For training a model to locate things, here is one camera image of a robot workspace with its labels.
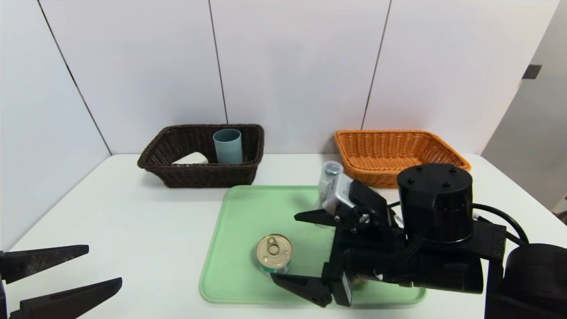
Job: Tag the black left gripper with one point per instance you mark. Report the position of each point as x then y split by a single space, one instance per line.
3 266

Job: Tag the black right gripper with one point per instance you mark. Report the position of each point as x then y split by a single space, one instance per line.
339 257

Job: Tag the tin can with gold lid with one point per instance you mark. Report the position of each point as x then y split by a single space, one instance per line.
273 252

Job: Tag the blue-grey plastic cup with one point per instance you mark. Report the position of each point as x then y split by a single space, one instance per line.
228 148

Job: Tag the white soap bar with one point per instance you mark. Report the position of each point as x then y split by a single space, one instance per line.
192 158

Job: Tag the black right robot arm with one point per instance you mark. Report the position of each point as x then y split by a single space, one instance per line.
434 199

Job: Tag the orange wicker basket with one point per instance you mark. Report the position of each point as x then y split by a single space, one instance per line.
376 150

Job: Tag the dark brown wicker basket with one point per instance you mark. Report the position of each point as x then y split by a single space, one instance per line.
199 175

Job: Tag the light green plastic tray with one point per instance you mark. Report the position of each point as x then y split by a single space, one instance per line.
239 248

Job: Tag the white bottle with clear cap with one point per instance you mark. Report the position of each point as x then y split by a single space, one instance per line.
330 170

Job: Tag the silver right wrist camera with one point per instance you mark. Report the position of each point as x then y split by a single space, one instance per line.
339 195

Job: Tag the dark wall fixture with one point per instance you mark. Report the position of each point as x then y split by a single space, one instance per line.
532 71

